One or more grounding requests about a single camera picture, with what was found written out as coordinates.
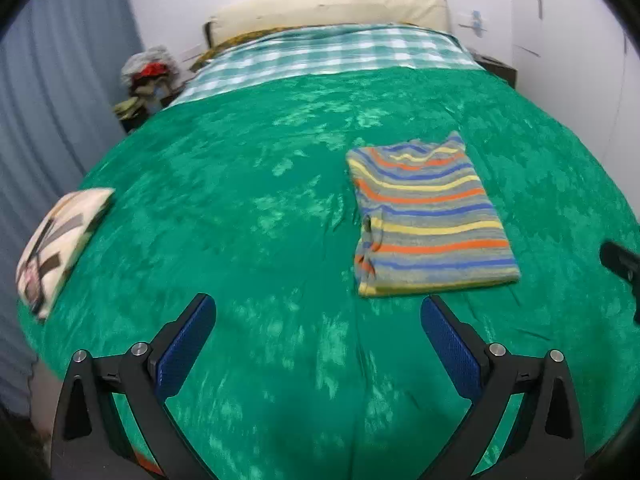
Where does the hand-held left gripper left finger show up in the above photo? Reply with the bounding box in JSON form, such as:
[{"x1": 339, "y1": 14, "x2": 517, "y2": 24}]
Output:
[{"x1": 50, "y1": 293, "x2": 217, "y2": 480}]

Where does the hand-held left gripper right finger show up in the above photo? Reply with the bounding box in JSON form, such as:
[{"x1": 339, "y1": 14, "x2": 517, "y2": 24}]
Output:
[{"x1": 420, "y1": 295, "x2": 586, "y2": 480}]

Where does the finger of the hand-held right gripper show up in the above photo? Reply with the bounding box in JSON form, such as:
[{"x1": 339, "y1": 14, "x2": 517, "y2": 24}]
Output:
[{"x1": 599, "y1": 241, "x2": 640, "y2": 282}]

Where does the striped knit sweater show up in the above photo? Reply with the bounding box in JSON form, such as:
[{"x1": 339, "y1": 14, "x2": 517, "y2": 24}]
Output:
[{"x1": 346, "y1": 131, "x2": 522, "y2": 298}]

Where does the pile of clothes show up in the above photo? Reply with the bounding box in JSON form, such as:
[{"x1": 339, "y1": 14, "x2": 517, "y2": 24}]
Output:
[{"x1": 114, "y1": 45, "x2": 183, "y2": 133}]

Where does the green floral bedspread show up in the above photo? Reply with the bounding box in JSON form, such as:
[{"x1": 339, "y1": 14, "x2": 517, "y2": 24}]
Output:
[{"x1": 17, "y1": 67, "x2": 637, "y2": 480}]

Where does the beige patterned cushion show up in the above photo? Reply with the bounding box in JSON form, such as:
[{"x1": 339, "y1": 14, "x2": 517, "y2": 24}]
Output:
[{"x1": 15, "y1": 187, "x2": 117, "y2": 322}]

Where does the dark nightstand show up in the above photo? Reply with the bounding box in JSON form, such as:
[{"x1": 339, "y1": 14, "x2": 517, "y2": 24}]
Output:
[{"x1": 472, "y1": 54, "x2": 518, "y2": 89}]

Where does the grey blue curtain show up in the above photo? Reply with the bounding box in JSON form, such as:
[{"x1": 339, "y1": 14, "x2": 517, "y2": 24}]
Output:
[{"x1": 0, "y1": 0, "x2": 146, "y2": 401}]

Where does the green white checkered blanket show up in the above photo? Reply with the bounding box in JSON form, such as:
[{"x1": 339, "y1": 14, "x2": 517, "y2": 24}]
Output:
[{"x1": 170, "y1": 24, "x2": 481, "y2": 107}]

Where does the cream headboard cushion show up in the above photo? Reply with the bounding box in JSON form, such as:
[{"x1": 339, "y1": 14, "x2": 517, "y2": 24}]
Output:
[{"x1": 202, "y1": 0, "x2": 448, "y2": 48}]

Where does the wall socket fixture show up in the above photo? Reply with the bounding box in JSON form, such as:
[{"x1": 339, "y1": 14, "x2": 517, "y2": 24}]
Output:
[{"x1": 460, "y1": 10, "x2": 489, "y2": 37}]

